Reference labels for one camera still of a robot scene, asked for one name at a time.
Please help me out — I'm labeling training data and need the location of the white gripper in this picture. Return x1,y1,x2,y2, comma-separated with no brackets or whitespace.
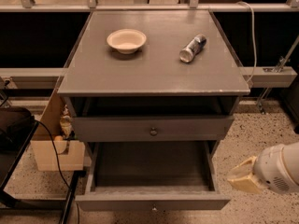
227,144,299,194

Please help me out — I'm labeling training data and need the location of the grey drawer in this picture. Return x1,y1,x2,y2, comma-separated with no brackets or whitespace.
76,141,230,211
72,96,235,143

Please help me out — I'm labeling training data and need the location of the grey top drawer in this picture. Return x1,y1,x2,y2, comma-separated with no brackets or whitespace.
72,96,235,143

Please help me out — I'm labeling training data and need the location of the grey wooden drawer cabinet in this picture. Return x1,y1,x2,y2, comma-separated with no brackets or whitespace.
57,9,251,147

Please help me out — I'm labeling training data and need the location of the silver blue drink can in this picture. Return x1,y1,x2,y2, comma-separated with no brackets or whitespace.
179,34,206,63

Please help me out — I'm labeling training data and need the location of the white paper bowl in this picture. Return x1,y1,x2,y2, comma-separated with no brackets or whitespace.
107,29,147,54

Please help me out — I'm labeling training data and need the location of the cardboard box with items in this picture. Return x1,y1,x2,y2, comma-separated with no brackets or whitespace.
31,91,85,171

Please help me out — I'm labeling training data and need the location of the black cart with bag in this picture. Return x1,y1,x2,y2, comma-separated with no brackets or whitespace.
0,107,85,224

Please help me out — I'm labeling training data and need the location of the white cable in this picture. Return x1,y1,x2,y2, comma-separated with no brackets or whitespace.
237,1,258,84

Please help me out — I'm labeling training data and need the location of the black cable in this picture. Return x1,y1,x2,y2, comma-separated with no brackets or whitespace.
35,119,80,224

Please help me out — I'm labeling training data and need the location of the aluminium frame rail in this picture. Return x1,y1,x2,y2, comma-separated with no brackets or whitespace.
0,68,67,90

